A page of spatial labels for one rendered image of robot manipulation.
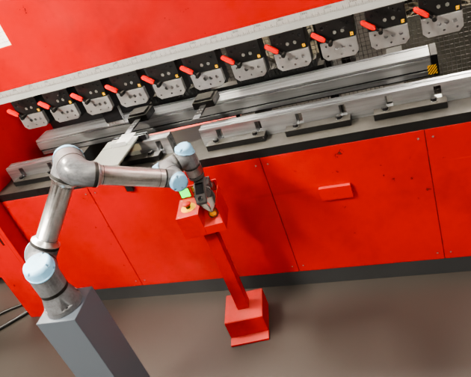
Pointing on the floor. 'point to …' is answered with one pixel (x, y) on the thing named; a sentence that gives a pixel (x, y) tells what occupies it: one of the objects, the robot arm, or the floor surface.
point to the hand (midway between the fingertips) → (211, 210)
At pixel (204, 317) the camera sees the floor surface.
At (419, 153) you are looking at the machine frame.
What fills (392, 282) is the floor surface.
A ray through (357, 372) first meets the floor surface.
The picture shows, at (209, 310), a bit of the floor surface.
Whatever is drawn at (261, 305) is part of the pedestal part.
